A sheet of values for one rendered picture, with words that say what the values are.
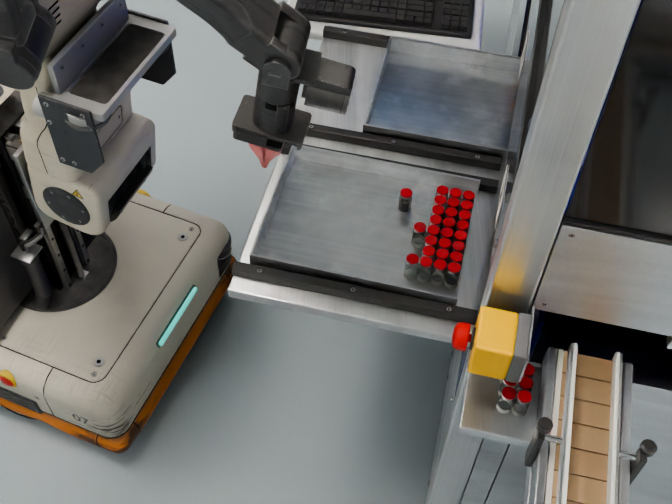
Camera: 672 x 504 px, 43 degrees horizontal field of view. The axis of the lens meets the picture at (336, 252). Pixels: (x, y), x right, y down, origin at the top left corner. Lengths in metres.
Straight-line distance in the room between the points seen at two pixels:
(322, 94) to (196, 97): 1.89
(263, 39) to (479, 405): 0.62
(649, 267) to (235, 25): 0.60
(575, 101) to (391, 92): 0.79
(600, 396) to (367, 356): 1.14
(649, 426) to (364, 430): 0.93
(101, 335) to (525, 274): 1.20
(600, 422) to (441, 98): 0.73
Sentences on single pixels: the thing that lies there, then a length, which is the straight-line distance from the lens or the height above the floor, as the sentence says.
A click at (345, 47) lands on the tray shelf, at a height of 0.88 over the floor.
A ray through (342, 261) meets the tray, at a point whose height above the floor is 0.88.
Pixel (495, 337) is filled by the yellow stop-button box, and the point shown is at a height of 1.03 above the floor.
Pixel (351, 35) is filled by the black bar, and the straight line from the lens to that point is 1.82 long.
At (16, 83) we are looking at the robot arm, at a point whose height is 1.20.
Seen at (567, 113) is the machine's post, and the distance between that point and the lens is 0.98.
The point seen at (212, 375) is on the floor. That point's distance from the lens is 2.34.
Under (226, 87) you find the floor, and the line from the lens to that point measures 3.05.
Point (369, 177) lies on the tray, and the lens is 1.55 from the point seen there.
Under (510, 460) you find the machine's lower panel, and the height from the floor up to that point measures 0.52.
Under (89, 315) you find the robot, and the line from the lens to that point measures 2.16.
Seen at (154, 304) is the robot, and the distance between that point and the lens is 2.14.
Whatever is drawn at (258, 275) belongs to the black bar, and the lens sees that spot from 1.40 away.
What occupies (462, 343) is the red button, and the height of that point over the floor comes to 1.00.
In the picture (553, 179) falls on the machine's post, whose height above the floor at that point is 1.28.
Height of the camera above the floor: 2.03
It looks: 53 degrees down
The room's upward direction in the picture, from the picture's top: 2 degrees clockwise
